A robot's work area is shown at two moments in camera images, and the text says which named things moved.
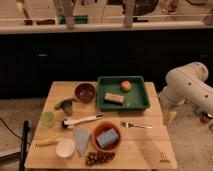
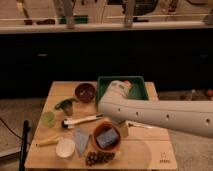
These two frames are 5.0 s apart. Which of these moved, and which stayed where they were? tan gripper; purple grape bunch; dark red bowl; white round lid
Moved: tan gripper
Stayed: white round lid; dark red bowl; purple grape bunch
